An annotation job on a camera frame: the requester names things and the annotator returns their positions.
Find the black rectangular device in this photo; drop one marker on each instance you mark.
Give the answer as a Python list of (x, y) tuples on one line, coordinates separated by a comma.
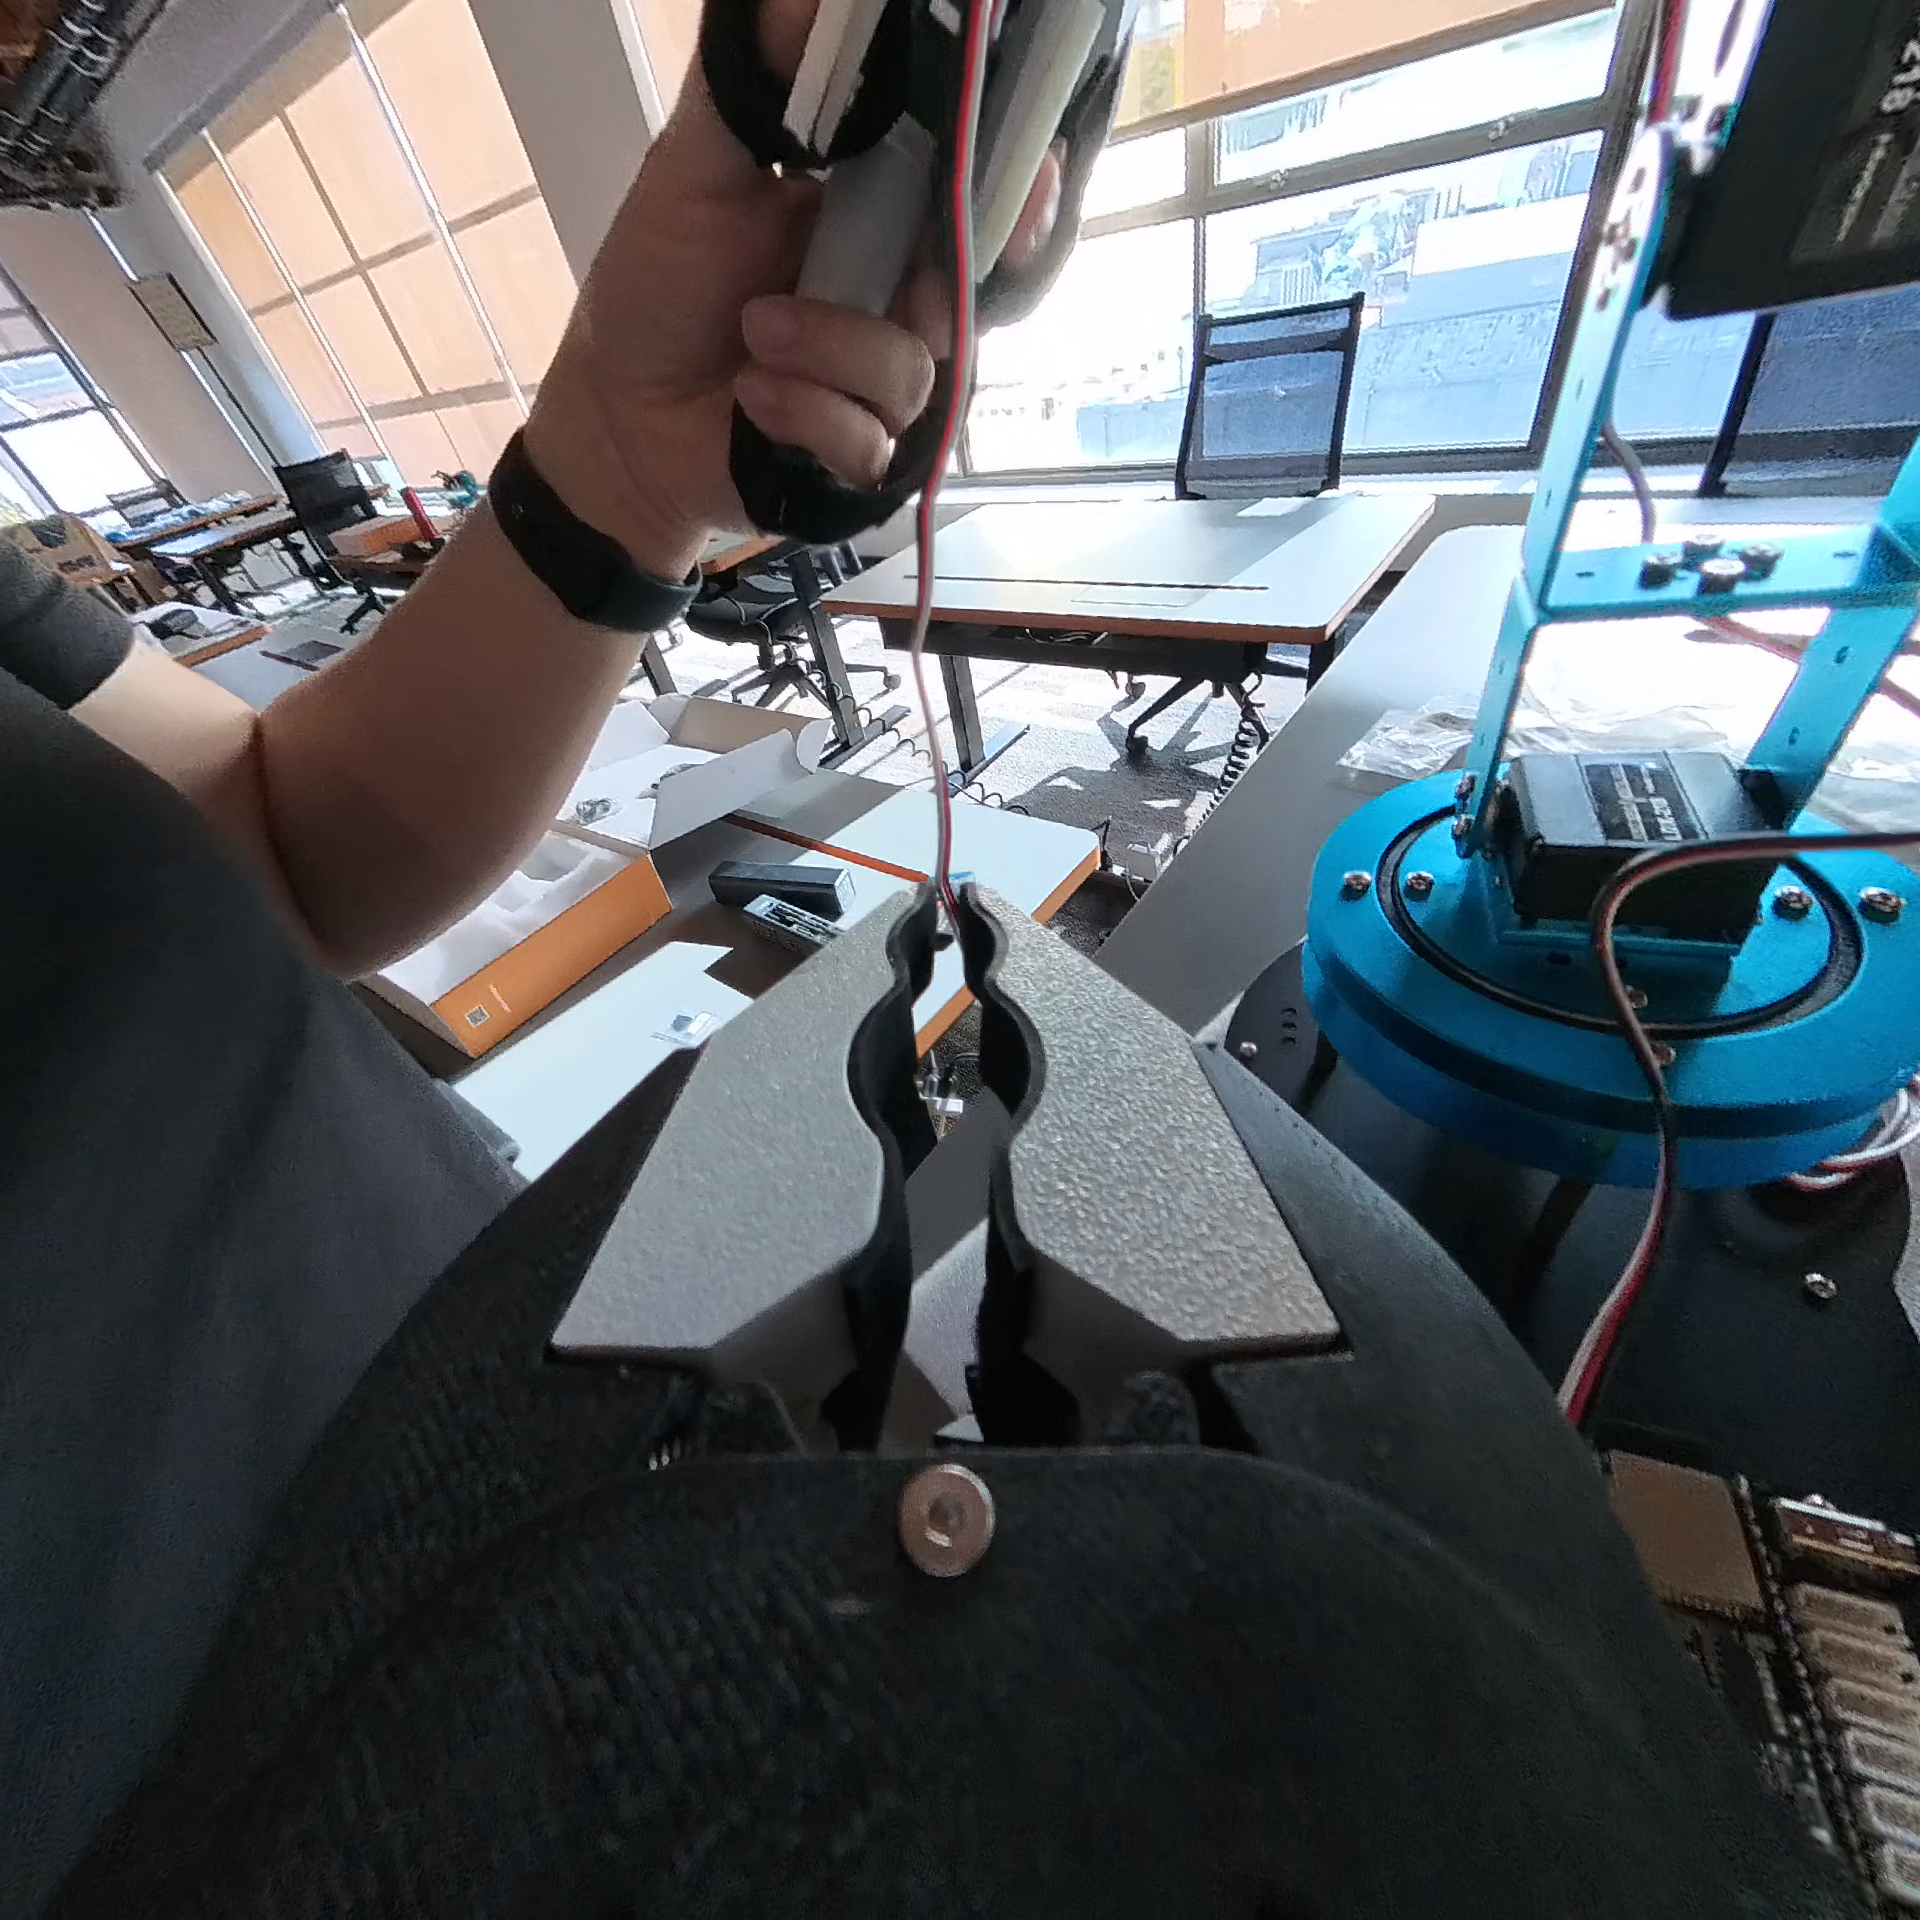
[(780, 883)]

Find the white table with orange edge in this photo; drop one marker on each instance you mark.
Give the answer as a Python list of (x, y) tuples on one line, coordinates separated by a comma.
[(1020, 856)]

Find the dark desk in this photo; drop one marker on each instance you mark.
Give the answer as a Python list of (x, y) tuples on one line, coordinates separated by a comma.
[(1320, 810)]

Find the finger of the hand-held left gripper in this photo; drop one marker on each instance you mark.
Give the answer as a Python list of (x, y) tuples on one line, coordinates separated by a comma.
[(1050, 106), (839, 75)]

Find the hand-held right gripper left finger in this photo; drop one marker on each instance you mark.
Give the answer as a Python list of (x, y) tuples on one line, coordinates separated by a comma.
[(735, 1200)]

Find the pile of small plastic bags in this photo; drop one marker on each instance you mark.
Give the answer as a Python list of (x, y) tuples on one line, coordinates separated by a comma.
[(1411, 744)]

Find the person's left forearm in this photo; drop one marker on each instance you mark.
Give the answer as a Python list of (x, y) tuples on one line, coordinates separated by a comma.
[(421, 779)]

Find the black mesh office chair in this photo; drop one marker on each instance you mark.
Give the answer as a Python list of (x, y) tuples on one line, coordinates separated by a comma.
[(1276, 434)]

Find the grey desk with orange edge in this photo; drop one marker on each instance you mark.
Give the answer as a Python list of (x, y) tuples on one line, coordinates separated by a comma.
[(1124, 562)]

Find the black wristband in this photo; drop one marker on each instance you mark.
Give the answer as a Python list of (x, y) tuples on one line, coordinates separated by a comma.
[(599, 555)]

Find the orange white box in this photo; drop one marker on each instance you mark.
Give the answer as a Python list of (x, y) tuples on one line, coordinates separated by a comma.
[(570, 945)]

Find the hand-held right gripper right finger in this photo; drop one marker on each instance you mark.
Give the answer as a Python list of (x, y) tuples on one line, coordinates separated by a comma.
[(1155, 1200)]

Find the black round base plate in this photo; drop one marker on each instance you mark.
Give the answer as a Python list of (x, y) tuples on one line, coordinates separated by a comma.
[(1769, 1348)]

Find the black slotted device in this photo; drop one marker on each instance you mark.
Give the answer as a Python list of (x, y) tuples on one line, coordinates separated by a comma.
[(796, 922)]

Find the control circuit board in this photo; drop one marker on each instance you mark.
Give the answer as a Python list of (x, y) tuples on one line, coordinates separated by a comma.
[(1845, 1650)]

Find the blue toy robot arm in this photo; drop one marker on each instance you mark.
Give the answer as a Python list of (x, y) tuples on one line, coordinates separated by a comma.
[(1499, 1035)]

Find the beige roller blind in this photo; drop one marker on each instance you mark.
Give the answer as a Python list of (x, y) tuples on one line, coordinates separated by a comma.
[(404, 225), (1348, 44)]

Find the person's left hand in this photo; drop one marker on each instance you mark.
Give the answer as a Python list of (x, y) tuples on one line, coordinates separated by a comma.
[(660, 329)]

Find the wall notice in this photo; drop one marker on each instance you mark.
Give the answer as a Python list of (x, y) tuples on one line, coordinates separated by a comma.
[(172, 312)]

